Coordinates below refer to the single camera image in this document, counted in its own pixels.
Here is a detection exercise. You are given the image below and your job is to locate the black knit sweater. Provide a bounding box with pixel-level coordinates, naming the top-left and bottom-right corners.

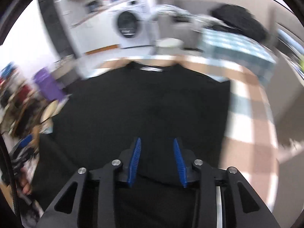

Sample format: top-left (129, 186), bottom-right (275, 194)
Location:
top-left (32, 62), bottom-right (231, 227)

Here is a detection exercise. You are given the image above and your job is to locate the person's left hand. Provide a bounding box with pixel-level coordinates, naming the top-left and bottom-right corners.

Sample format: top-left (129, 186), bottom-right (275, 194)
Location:
top-left (20, 178), bottom-right (31, 195)

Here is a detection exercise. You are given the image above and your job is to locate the wooden shoe rack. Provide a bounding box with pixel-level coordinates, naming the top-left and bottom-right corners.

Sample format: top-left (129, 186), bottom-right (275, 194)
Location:
top-left (1, 63), bottom-right (47, 139)

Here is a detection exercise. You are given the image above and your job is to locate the round beige tray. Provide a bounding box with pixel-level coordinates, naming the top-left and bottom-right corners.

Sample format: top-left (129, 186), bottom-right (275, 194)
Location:
top-left (40, 100), bottom-right (59, 124)

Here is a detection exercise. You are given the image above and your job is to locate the checkered table cloth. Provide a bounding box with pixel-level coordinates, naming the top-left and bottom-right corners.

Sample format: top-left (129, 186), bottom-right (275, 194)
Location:
top-left (87, 55), bottom-right (278, 211)

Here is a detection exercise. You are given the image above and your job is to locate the purple bag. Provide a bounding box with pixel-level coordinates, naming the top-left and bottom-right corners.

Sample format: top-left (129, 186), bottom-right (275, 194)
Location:
top-left (33, 68), bottom-right (65, 101)

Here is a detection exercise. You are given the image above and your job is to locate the woven laundry basket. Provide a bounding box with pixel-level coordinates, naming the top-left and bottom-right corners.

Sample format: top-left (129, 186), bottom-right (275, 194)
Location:
top-left (51, 55), bottom-right (80, 88)

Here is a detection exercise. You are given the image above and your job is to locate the round white stool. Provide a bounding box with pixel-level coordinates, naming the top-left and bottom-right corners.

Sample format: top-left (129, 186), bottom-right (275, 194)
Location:
top-left (155, 38), bottom-right (184, 56)

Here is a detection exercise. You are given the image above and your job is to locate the dark door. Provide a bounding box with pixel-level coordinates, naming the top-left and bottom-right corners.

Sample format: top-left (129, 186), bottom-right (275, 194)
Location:
top-left (38, 0), bottom-right (76, 58)

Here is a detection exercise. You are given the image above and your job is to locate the teal checkered side table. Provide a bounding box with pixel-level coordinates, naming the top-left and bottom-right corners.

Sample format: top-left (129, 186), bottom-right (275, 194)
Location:
top-left (197, 28), bottom-right (276, 86)

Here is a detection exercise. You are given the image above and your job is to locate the beige cabinet far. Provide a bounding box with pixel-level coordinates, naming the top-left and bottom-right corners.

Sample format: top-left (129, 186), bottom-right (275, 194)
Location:
top-left (265, 51), bottom-right (303, 124)

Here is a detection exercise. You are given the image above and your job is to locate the grey sofa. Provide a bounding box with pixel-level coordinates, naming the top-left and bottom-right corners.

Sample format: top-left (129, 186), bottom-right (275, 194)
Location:
top-left (155, 14), bottom-right (201, 49)

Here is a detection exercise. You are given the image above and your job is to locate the white washing machine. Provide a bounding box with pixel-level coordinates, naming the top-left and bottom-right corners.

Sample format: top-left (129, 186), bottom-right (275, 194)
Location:
top-left (109, 0), bottom-right (151, 48)

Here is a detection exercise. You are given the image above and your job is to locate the grey blanket on sofa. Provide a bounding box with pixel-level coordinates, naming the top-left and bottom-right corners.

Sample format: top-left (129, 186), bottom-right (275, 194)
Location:
top-left (148, 4), bottom-right (191, 21)

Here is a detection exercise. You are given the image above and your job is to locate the black puffy jacket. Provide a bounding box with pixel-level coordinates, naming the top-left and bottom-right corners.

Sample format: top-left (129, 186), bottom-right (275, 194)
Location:
top-left (210, 4), bottom-right (268, 43)

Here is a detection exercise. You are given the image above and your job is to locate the black cooking pot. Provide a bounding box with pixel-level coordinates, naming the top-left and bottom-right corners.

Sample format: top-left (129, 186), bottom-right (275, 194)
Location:
top-left (85, 0), bottom-right (101, 13)

